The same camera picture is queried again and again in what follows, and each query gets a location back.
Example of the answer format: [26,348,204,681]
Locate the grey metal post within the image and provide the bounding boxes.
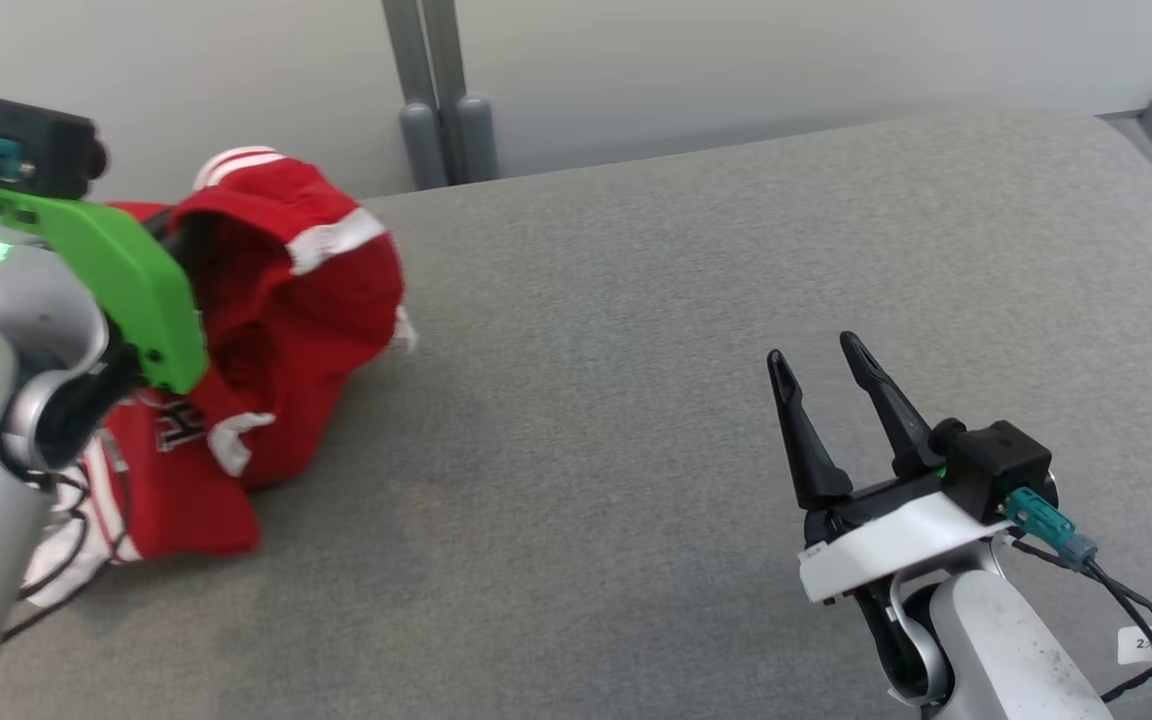
[421,0,499,186]
[381,0,449,191]

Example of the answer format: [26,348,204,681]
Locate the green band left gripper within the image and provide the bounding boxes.
[0,185,209,394]

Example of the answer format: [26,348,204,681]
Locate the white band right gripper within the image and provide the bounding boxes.
[766,331,1017,606]

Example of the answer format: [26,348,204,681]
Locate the red shorts with white stripe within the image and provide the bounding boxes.
[111,147,419,491]

